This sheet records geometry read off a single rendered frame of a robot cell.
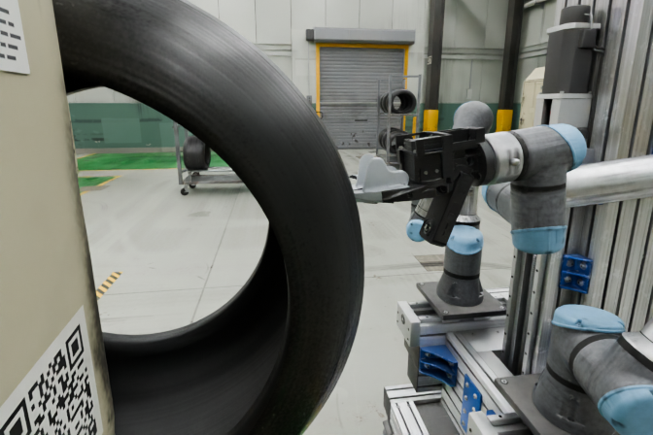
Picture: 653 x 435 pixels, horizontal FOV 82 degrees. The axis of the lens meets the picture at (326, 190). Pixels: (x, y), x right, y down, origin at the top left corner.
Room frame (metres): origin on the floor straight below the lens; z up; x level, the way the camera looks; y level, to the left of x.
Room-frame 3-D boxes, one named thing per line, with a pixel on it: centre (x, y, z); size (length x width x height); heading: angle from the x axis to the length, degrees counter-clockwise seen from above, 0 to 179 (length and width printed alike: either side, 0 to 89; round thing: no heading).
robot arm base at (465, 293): (1.16, -0.45, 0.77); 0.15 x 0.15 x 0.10
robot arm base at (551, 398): (0.67, -0.53, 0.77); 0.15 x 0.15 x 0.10
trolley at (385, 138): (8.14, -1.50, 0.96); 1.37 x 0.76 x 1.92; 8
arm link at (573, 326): (0.67, -0.53, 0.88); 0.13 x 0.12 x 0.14; 174
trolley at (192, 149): (5.86, 1.62, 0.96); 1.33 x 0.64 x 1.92; 96
